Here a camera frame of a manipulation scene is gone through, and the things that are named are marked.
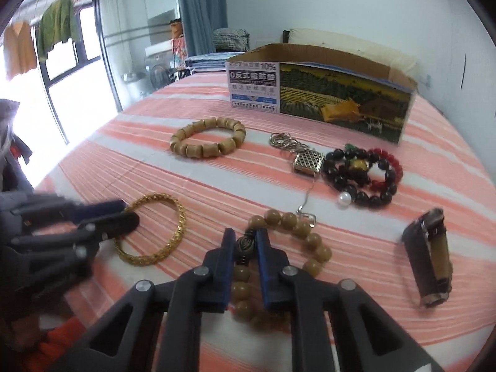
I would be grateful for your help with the blue grey curtain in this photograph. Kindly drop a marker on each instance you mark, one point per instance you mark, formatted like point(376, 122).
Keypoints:
point(200, 18)

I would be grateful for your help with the orange hanging garment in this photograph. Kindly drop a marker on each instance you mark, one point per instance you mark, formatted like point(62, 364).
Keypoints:
point(18, 49)

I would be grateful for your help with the white pearl bead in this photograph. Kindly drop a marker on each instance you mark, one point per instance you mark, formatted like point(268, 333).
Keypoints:
point(344, 199)

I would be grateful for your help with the silver pendant keychain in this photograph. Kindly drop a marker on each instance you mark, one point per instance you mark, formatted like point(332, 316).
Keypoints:
point(306, 161)

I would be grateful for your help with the folded checked cloth pile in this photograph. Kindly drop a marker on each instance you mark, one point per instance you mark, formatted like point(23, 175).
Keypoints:
point(231, 40)

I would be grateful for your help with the printed cardboard box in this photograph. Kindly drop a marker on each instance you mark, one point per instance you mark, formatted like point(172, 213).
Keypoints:
point(323, 85)

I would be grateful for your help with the white wardrobe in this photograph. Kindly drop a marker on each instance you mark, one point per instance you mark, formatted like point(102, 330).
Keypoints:
point(460, 83)

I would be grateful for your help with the green hanging garment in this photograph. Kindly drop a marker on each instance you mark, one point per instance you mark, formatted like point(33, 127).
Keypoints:
point(58, 24)

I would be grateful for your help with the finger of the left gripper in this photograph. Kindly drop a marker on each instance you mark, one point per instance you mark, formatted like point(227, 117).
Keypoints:
point(97, 211)
point(94, 230)

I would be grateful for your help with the cream headboard pillow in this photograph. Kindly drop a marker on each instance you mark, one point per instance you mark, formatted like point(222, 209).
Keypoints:
point(353, 45)

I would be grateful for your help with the folded blue striped blanket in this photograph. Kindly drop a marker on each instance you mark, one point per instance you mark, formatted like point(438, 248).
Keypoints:
point(212, 62)

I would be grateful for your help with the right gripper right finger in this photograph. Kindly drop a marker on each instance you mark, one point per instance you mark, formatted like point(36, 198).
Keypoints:
point(334, 326)

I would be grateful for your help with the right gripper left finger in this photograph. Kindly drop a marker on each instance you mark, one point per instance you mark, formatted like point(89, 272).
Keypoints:
point(157, 327)

